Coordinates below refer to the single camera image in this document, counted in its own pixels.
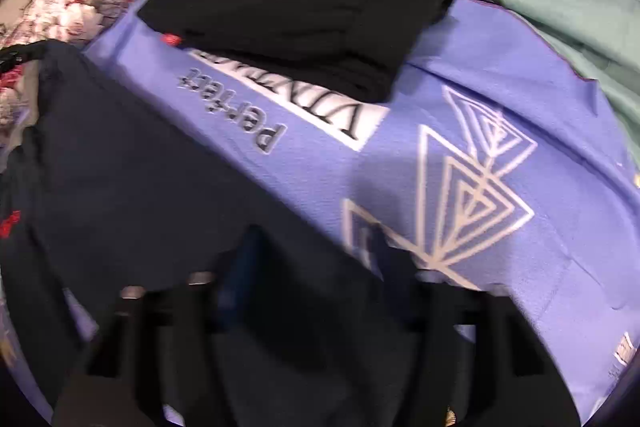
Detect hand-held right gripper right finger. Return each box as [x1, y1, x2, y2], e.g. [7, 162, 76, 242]
[369, 232, 582, 427]

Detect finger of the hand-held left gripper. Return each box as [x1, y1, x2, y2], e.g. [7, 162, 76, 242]
[0, 41, 47, 66]

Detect black folded pants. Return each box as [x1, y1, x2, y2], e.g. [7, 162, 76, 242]
[136, 0, 458, 104]

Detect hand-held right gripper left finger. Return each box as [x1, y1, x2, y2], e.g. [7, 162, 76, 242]
[54, 226, 267, 427]

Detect blue printed blanket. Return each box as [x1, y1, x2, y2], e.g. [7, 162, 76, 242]
[10, 0, 640, 427]

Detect dark navy pants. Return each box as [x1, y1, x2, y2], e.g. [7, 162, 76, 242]
[0, 39, 501, 427]

